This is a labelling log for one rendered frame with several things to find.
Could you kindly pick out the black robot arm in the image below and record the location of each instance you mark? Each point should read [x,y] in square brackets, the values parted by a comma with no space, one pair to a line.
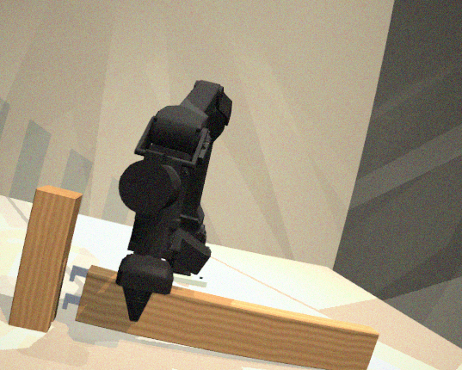
[173,172]

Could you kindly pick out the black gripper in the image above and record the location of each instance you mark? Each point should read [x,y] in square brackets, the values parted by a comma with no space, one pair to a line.
[143,272]

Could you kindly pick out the brown wooden rail with steel hooks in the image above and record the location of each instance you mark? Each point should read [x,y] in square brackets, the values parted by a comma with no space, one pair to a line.
[202,320]

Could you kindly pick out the wooden headboard post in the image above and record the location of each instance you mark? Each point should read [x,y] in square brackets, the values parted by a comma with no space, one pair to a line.
[45,253]

